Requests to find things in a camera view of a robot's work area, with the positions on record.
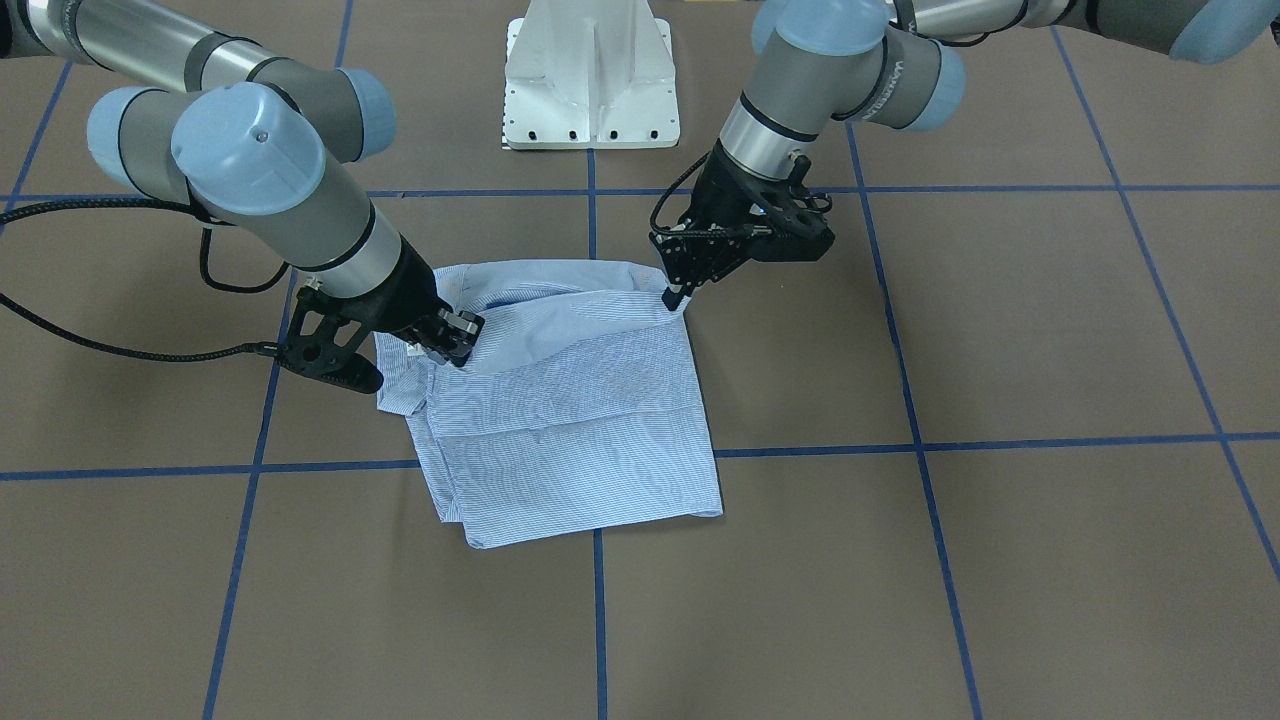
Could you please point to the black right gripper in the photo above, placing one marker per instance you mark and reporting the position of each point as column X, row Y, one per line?
column 407, row 295

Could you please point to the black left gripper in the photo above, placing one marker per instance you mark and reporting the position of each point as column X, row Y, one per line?
column 716, row 200

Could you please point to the blue striped button shirt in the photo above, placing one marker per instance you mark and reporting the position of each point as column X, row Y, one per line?
column 579, row 409

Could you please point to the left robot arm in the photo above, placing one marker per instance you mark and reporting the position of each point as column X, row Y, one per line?
column 891, row 63

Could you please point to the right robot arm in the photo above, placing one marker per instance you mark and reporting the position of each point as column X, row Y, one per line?
column 217, row 127

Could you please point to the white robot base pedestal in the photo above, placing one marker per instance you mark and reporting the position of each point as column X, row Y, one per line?
column 586, row 75

